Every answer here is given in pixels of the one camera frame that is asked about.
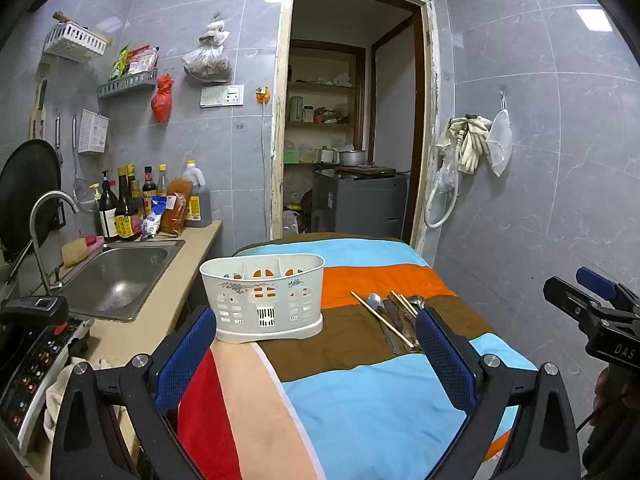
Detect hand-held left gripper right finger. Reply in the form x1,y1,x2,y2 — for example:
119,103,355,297
415,305,583,480

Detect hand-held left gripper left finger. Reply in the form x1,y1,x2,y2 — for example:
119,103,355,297
50,305,218,480

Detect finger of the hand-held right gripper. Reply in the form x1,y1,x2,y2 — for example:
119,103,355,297
575,266,626,306
543,276,608,322

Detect metal fork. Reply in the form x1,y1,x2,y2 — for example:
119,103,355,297
395,305,425,353

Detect metal table knife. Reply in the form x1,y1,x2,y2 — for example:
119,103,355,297
382,300,412,356

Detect wooden chopstick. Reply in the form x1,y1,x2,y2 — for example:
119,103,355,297
390,290,419,317
351,291,417,349

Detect white plastic utensil caddy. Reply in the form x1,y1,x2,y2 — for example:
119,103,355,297
199,253,326,344

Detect person's right hand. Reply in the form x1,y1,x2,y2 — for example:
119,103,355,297
594,366,623,415

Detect striped colourful blanket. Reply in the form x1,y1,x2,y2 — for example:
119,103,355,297
177,232,540,480

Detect stainless steel sink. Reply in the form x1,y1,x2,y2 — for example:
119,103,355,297
56,239,186,324

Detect blue and white packet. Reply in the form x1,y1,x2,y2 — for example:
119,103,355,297
141,196,168,238

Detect induction cooker control panel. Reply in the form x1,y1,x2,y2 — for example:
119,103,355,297
0,316,96,456

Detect orange food packet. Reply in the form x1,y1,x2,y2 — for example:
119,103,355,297
160,178,194,237

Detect large soy sauce bottle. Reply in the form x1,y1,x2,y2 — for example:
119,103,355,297
114,166,144,242

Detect yellow sponge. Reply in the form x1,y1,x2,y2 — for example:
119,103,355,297
61,239,91,267

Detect cooking oil jug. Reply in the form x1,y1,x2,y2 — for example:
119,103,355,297
182,160,213,229

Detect white mesh bag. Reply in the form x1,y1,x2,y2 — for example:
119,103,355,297
487,107,514,177

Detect clear hanging plastic bag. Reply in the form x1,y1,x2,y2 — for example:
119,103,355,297
435,159,460,197

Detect red label sauce bottle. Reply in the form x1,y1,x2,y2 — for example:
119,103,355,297
142,166,159,213

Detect yellow cap sauce bottle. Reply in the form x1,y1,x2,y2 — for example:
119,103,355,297
126,163,147,221

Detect grey washing machine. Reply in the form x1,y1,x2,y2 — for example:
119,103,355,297
310,167,409,239

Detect cream rubber gloves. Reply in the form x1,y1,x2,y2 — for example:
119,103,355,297
446,114,494,175

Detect curved metal faucet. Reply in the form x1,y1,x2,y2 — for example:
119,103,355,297
28,191,81,297

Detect dark wooden board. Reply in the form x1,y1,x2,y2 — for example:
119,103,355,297
333,162,397,177

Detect black wok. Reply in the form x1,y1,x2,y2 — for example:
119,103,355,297
0,139,64,262

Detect metal cooking pot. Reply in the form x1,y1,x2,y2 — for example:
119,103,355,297
333,146,366,167

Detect white hanging holder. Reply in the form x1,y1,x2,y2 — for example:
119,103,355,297
77,109,110,155

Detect red plastic bag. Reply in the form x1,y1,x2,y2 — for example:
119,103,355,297
150,74,175,124

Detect wooden pantry shelf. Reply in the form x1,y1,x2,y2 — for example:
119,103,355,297
284,40,369,167

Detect bamboo cutting board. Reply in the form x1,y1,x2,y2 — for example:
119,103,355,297
28,66,49,141

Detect clear bag of dried goods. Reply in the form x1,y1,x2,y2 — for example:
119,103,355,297
181,15,233,84

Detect red white seasoning packet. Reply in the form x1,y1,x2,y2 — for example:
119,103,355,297
127,45,160,77

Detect green yellow snack packet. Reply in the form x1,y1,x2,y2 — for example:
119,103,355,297
108,45,131,81

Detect black cookware handle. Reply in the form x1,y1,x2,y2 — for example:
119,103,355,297
0,297,69,341

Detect white power cable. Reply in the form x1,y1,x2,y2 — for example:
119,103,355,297
260,102,274,198

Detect wooden door frame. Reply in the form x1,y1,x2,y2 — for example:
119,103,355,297
268,0,442,257

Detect grey wall shelf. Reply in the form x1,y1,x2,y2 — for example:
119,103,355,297
97,67,159,100

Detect white wall basket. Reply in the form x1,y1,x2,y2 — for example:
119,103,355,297
42,23,109,65

